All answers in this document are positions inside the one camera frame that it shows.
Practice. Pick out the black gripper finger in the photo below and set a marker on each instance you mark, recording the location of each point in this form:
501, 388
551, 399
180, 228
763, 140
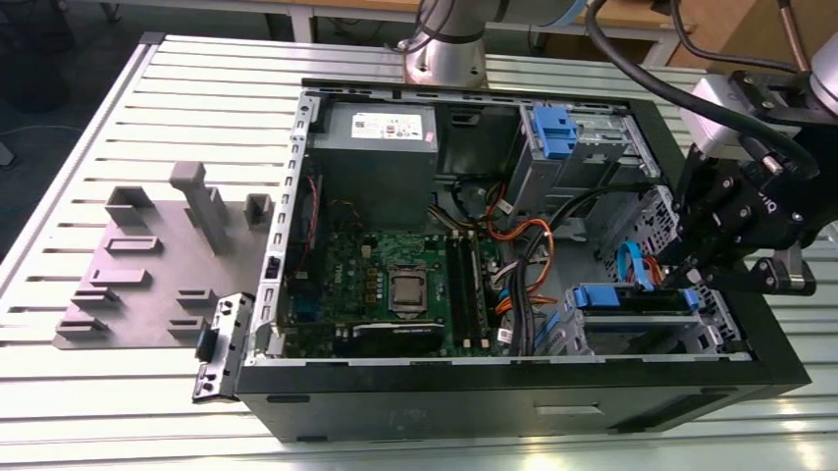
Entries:
703, 206
772, 277

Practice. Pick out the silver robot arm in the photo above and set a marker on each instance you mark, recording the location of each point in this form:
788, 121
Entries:
444, 64

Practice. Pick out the silver disk bay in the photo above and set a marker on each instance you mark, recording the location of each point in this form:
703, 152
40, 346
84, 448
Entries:
635, 319

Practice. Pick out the silver optical drive cage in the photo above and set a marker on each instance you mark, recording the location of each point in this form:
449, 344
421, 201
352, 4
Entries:
556, 181

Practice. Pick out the wooden cabinet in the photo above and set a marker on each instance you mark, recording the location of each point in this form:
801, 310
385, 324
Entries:
732, 29

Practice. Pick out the wooden desk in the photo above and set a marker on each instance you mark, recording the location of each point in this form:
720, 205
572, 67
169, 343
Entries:
648, 24

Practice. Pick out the black RAM stick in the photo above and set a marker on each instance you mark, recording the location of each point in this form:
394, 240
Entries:
476, 289

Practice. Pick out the CPU socket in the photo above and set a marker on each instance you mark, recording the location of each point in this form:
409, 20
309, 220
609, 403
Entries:
409, 269

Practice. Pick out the silver CPU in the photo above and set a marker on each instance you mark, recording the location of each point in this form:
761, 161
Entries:
407, 289

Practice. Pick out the grey power supply unit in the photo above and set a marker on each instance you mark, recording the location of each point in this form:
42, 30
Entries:
372, 186

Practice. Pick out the green motherboard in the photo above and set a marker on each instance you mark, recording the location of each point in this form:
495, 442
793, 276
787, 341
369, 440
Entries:
353, 255

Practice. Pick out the black graphics card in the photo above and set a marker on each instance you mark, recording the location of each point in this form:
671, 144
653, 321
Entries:
392, 338

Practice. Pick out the black PC case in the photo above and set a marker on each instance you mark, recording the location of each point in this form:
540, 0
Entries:
457, 407

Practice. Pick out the grey parts rack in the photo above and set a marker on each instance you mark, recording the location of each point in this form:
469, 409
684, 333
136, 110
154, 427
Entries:
150, 304

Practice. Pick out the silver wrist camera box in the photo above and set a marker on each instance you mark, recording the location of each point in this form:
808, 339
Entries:
707, 118

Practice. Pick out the silver hinged card bracket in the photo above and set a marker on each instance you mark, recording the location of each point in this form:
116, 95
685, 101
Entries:
225, 314

